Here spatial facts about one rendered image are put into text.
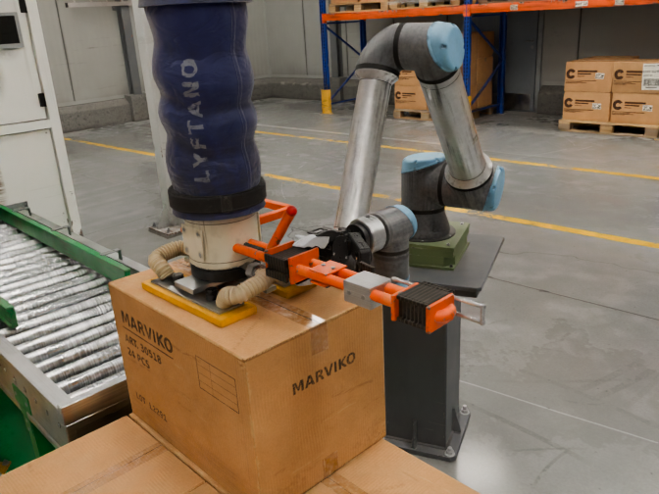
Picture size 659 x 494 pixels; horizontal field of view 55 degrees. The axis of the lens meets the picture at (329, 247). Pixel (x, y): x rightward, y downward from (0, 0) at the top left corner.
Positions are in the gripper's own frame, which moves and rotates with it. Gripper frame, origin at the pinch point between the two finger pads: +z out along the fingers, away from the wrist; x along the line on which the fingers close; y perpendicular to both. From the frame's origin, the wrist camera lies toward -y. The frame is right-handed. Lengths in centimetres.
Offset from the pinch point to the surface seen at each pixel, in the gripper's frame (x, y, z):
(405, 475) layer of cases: -53, -17, -13
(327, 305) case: -12.7, 1.3, -7.9
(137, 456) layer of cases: -53, 37, 27
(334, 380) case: -28.4, -4.3, -3.9
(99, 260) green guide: -44, 160, -21
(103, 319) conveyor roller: -53, 121, -3
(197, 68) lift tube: 40.5, 19.9, 6.7
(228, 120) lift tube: 29.5, 17.5, 2.1
